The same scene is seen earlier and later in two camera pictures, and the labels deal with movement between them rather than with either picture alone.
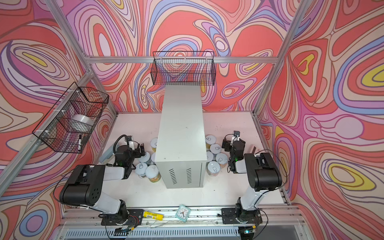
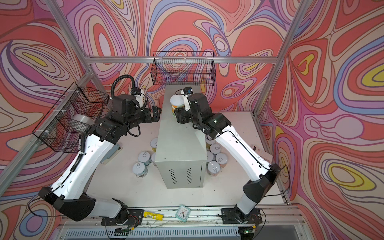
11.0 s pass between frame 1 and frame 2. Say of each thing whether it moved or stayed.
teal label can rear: stayed
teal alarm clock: stayed
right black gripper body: moved
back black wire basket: stayed
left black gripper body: moved
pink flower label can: stayed
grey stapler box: stayed
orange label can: moved
